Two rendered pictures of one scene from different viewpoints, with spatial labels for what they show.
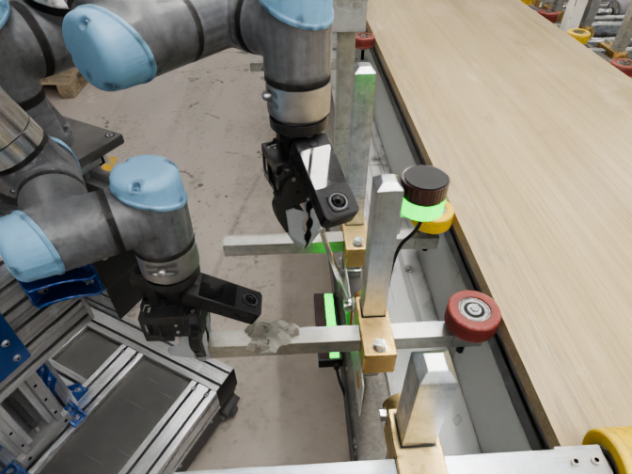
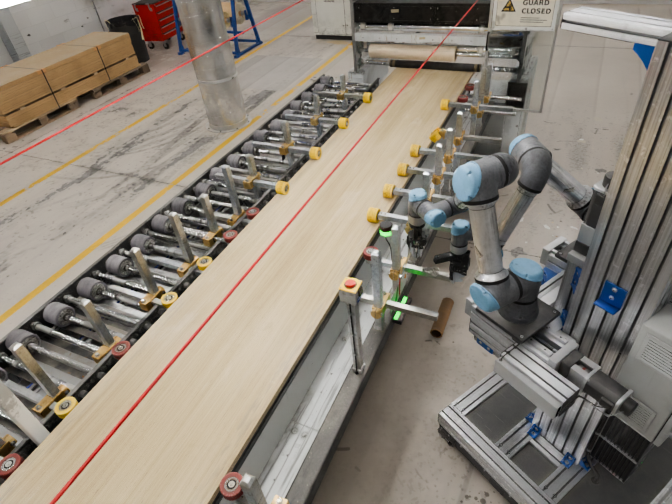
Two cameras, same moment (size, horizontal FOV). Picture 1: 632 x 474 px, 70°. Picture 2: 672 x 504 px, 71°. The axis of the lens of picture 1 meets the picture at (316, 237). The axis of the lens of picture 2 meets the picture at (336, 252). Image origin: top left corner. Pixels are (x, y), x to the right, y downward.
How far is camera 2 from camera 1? 2.37 m
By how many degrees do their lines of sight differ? 93
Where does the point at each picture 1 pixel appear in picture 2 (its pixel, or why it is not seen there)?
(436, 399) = not seen: hidden behind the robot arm
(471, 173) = (318, 295)
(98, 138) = not seen: hidden behind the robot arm
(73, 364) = (542, 460)
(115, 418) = (509, 414)
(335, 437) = (391, 398)
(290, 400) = (407, 427)
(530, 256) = (337, 260)
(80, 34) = not seen: hidden behind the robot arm
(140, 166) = (461, 223)
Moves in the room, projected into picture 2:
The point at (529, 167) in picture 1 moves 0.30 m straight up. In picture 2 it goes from (292, 291) to (281, 241)
